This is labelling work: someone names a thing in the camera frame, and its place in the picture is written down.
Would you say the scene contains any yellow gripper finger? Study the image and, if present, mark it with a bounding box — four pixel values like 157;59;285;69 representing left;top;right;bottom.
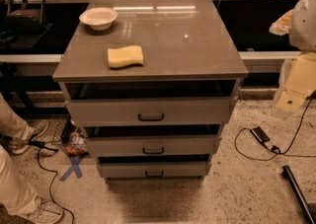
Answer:
276;52;316;112

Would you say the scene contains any person leg far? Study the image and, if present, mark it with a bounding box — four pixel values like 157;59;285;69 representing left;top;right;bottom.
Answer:
0;94;35;140

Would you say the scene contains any grey top drawer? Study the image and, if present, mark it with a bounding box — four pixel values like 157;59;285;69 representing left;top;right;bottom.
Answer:
66;98;236;126

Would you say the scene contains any person leg near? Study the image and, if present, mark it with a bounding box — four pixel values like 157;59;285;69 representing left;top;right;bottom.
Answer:
0;146;40;215

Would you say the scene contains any white bowl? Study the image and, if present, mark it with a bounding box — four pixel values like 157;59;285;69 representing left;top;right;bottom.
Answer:
79;7;118;31

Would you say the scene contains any black floor cable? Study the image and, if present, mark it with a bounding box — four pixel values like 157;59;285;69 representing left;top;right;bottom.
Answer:
29;140;76;224
234;91;316;162

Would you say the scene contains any grey middle drawer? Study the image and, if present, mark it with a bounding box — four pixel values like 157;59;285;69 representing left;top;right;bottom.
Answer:
86;135;221;157

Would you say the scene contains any grey drawer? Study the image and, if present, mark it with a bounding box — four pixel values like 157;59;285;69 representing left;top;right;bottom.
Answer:
86;135;221;157
66;98;236;126
97;162;211;180

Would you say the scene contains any white sneaker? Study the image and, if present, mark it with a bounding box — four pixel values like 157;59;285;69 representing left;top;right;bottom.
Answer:
10;119;49;155
23;199;63;224

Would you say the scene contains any black floor cable left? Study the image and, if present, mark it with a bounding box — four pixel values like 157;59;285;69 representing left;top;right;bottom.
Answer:
29;140;76;224

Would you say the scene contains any white sneaker near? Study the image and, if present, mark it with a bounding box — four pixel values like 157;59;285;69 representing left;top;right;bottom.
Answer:
23;199;63;224

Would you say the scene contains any black floor cable right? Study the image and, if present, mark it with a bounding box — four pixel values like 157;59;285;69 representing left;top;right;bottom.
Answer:
234;91;316;162

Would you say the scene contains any white sneaker far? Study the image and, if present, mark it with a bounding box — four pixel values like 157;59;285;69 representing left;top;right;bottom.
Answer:
10;119;49;155

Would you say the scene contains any yellow sponge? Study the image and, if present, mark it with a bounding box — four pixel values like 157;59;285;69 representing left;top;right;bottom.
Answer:
108;45;144;68

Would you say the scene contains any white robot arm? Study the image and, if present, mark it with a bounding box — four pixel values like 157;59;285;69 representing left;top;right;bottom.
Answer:
276;0;316;112

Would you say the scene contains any blue tape cross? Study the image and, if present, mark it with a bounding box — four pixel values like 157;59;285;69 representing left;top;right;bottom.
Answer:
60;156;84;182

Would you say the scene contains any grey bottom drawer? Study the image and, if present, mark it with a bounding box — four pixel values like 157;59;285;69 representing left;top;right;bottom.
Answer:
97;162;211;180

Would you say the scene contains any black metal bar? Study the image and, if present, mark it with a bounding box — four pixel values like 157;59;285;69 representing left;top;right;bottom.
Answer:
282;165;316;224

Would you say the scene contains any grey drawer cabinet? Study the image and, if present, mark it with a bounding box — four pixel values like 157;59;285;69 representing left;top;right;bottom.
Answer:
52;0;249;183

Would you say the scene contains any person leg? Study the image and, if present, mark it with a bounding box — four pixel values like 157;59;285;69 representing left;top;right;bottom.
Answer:
0;94;35;140
0;146;40;215

